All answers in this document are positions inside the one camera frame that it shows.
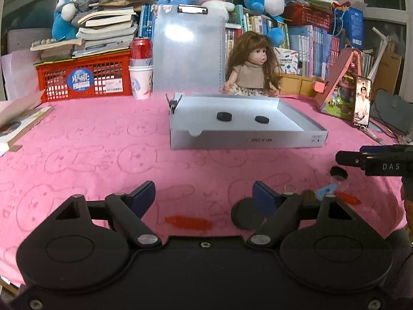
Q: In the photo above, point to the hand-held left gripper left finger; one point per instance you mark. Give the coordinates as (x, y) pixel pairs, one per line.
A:
(143, 197)

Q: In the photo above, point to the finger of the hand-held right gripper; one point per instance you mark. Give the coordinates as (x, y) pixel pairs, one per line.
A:
(376, 149)
(350, 159)

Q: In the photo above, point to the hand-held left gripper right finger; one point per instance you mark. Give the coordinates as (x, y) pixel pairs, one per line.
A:
(264, 197)

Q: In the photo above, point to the black round disc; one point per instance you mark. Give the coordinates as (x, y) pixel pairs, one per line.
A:
(242, 215)
(225, 116)
(338, 171)
(262, 119)

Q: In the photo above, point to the clear round disc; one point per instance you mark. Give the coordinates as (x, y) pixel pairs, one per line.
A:
(340, 183)
(291, 188)

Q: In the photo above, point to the red plastic piece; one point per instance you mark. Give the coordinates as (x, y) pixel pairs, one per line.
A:
(188, 222)
(349, 198)

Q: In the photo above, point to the blue oval plastic clip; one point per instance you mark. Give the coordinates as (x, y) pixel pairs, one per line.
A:
(324, 193)

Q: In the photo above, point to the brown round cookie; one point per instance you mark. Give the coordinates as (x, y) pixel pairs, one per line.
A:
(308, 196)

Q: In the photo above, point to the white cardboard box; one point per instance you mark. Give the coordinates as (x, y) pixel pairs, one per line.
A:
(242, 135)

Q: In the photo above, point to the dark grey bag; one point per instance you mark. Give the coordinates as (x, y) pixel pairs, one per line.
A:
(393, 113)

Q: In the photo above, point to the smartphone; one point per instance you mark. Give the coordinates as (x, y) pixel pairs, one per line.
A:
(362, 103)

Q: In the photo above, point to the pink printed blanket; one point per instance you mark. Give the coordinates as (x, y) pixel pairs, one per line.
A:
(96, 155)

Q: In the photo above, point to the colourful picture book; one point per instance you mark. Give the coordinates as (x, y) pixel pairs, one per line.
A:
(338, 93)

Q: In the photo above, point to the brown cardboard sheet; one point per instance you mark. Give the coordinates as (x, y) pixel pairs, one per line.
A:
(388, 71)

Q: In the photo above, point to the wooden shelf box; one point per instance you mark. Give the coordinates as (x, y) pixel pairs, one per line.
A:
(300, 85)

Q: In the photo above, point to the black binder clip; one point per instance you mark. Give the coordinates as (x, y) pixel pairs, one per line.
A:
(173, 104)

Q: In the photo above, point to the white pipe stand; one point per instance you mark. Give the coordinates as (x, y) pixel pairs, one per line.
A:
(382, 48)

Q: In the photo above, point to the white paper cup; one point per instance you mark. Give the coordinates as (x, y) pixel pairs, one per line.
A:
(140, 82)

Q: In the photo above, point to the row of upright books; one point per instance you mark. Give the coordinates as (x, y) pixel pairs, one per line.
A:
(309, 48)

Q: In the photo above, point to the colourful printed box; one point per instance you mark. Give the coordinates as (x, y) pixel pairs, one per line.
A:
(286, 59)

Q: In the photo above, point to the blue gift bag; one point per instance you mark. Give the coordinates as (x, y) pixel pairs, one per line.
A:
(351, 25)

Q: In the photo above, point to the brown-haired doll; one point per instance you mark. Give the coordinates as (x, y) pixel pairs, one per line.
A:
(250, 71)

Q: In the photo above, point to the red plastic crate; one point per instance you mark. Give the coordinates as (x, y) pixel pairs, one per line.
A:
(106, 71)

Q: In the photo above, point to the flat books pile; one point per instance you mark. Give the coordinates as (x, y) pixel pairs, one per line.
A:
(19, 126)

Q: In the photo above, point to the red drink can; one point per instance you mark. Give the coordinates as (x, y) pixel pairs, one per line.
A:
(141, 50)

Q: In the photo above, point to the red mesh basket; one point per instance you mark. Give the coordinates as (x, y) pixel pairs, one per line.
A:
(306, 14)

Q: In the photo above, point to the translucent plastic clipboard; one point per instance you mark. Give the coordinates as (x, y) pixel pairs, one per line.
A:
(187, 48)

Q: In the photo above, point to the stack of books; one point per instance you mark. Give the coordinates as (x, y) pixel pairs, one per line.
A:
(106, 29)

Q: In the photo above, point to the white paper sheet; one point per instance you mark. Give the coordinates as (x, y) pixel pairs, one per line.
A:
(19, 74)

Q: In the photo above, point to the blue and white plush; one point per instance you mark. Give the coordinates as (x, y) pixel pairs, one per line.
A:
(63, 22)

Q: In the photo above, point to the grey box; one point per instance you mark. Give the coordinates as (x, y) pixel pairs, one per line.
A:
(25, 38)

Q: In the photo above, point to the grey plush toy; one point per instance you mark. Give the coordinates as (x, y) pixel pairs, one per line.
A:
(87, 1)

